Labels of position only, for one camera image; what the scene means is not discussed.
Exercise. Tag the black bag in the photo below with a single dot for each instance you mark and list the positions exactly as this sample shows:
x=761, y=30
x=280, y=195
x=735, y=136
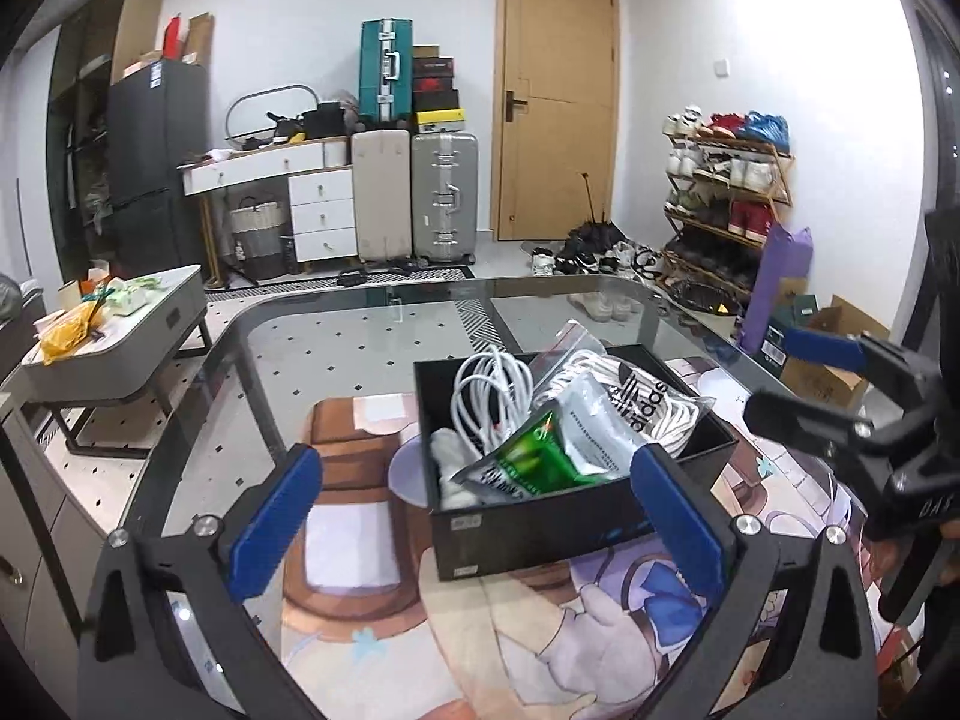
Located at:
x=324, y=120

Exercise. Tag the wooden door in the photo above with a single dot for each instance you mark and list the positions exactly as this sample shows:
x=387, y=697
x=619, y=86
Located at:
x=555, y=105

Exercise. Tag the brown shoe box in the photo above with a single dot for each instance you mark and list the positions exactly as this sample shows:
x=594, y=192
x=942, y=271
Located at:
x=425, y=51

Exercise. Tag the white sneaker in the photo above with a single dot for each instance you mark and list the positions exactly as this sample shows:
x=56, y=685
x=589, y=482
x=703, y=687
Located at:
x=624, y=306

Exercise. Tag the red paper bag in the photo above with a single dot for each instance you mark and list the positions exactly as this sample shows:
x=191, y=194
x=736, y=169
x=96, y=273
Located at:
x=173, y=37

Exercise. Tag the black and red shoe box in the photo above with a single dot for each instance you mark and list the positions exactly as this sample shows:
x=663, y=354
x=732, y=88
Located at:
x=433, y=81

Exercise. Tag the pile of dark shoes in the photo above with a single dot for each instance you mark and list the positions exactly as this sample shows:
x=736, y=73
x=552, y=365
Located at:
x=592, y=247

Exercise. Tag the purple yoga mat bag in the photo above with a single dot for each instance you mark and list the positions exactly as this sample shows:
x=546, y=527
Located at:
x=780, y=285

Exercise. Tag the green plastic packet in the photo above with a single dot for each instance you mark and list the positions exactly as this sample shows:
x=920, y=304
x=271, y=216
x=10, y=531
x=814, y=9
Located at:
x=540, y=457

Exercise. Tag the silver suitcase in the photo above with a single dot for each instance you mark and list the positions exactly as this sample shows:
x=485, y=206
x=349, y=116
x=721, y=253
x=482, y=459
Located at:
x=444, y=195

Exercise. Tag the oval mirror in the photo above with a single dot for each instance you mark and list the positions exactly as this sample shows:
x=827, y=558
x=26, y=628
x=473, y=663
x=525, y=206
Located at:
x=240, y=109

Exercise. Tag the white dresser with drawers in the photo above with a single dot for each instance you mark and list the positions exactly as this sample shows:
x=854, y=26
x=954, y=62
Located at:
x=322, y=210

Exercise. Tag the grey coffee table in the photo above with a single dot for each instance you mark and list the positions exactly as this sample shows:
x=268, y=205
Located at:
x=120, y=352

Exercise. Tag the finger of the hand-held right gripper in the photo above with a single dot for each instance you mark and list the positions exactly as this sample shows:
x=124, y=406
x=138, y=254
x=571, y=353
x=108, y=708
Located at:
x=810, y=427
x=821, y=349

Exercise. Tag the beige suitcase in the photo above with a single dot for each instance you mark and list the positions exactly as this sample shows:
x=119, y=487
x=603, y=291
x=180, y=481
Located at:
x=381, y=195

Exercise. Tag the grey plastic packet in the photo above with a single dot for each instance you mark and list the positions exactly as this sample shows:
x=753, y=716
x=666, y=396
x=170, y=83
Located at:
x=592, y=427

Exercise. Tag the wicker laundry basket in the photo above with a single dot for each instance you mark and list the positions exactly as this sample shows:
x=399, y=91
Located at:
x=259, y=240

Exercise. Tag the teal suitcase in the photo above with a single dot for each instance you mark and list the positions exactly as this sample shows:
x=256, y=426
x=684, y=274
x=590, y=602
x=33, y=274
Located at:
x=384, y=67

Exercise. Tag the flat brown cardboard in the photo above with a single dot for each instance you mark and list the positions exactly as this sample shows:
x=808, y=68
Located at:
x=199, y=37

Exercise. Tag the printed cartoon mat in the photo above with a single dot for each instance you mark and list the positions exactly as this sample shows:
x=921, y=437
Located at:
x=360, y=615

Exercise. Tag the black refrigerator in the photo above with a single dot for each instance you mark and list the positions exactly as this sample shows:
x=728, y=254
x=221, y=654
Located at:
x=157, y=165

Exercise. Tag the white plush toy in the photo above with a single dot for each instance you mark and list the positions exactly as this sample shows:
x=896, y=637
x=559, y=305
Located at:
x=450, y=457

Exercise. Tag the green and white packets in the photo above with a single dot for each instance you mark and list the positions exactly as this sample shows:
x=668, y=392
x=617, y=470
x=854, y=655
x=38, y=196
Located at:
x=135, y=296

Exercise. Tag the black cardboard box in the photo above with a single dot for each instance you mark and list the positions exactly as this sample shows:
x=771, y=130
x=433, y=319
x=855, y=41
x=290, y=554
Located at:
x=525, y=532

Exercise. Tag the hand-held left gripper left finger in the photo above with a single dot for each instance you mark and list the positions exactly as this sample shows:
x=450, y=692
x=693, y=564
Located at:
x=277, y=517

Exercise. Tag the wooden shoe rack with shoes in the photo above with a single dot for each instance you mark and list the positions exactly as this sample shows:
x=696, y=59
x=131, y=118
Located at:
x=739, y=172

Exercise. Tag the yellow plastic bag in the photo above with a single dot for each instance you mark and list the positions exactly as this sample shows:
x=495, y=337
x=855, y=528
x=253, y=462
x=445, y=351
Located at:
x=67, y=337

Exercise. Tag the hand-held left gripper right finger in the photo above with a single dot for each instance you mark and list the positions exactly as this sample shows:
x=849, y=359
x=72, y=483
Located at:
x=675, y=517

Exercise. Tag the dark green box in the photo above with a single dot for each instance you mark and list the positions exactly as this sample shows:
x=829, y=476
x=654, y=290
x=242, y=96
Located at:
x=776, y=341

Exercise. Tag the open cardboard box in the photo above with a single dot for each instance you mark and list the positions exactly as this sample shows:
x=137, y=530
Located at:
x=825, y=386

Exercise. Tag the dark open shelf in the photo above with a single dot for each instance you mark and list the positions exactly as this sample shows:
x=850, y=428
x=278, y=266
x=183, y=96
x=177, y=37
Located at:
x=79, y=172

